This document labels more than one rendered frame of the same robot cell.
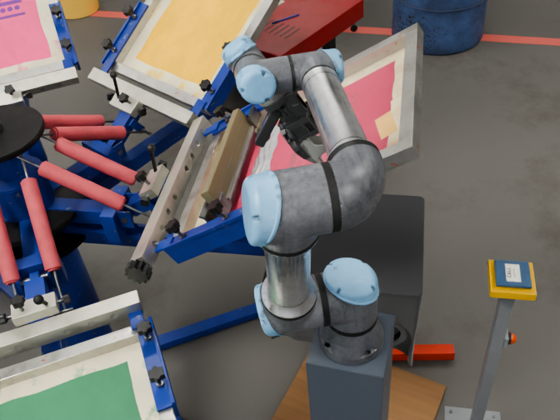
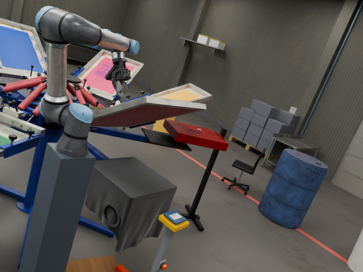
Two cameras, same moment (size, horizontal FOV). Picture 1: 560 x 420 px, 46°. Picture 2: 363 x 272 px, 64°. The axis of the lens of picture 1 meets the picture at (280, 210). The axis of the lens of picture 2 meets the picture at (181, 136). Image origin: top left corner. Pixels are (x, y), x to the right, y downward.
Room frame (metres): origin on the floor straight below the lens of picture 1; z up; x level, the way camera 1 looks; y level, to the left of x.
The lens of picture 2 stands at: (-0.17, -1.08, 1.81)
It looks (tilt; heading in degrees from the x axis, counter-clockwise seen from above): 15 degrees down; 21
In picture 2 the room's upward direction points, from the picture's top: 19 degrees clockwise
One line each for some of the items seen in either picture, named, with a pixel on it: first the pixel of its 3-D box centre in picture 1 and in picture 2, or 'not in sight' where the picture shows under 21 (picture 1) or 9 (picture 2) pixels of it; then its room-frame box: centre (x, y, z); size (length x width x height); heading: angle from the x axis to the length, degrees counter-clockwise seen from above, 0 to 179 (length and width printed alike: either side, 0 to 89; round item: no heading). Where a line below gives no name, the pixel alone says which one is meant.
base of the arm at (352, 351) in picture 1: (351, 325); (74, 141); (0.92, -0.14, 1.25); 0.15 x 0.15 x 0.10
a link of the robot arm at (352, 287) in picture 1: (347, 293); (78, 119); (0.92, -0.13, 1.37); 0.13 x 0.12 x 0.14; 96
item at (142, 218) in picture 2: (415, 286); (146, 218); (1.43, -0.43, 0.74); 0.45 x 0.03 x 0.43; 166
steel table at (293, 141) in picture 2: not in sight; (292, 155); (7.43, -1.15, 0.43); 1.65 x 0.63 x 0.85; 160
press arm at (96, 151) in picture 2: (202, 239); (91, 150); (1.61, 0.27, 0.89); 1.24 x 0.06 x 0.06; 76
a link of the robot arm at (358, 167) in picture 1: (338, 126); (106, 39); (0.98, -0.12, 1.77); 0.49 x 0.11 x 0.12; 6
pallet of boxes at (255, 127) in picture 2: not in sight; (263, 128); (8.19, -0.17, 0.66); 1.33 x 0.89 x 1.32; 70
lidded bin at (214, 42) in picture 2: not in sight; (216, 44); (9.38, 2.41, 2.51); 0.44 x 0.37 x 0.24; 70
